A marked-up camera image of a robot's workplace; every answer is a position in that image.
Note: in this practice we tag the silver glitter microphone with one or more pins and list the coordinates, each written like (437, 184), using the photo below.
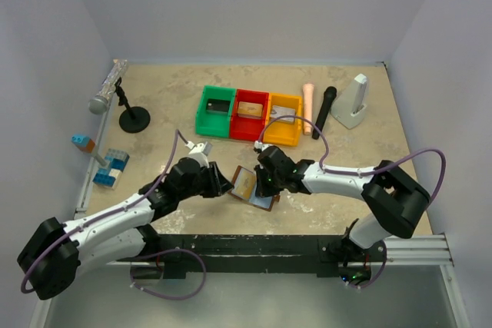
(99, 104)

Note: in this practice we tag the yellow plastic bin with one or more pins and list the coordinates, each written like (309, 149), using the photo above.
(281, 132)

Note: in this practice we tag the brown leather card holder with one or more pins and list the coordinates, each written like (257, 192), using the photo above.
(258, 202)

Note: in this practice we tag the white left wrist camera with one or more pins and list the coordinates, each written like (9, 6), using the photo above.
(199, 152)

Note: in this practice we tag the silver card in yellow bin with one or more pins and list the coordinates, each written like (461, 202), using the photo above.
(283, 114)

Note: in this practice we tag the green plastic bin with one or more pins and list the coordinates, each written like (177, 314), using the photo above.
(215, 125)

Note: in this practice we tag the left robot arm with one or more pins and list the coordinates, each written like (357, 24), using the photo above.
(57, 252)

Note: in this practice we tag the aluminium frame rail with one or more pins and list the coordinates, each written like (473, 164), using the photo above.
(430, 250)

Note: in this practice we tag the red plastic bin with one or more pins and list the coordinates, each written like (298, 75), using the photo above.
(247, 129)

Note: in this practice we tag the gold VIP card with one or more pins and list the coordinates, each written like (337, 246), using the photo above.
(244, 184)

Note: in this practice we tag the grey wedge stand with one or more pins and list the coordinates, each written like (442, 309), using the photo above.
(350, 108)

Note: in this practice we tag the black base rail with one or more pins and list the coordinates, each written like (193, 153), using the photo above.
(321, 255)

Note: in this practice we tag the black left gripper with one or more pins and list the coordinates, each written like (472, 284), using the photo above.
(223, 185)

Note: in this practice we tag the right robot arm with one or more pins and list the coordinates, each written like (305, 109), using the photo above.
(396, 201)

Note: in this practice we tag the pink cylindrical handle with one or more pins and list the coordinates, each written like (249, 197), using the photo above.
(308, 92)

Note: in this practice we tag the blue orange toy brick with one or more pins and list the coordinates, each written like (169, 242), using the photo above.
(83, 143)

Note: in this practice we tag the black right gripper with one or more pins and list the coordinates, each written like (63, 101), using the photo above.
(263, 190)

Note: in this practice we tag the black card in green bin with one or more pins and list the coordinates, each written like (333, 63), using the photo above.
(217, 106)

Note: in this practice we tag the black microphone stand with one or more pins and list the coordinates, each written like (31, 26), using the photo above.
(133, 119)

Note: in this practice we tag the blue toy brick stack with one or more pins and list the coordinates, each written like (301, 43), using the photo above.
(110, 175)

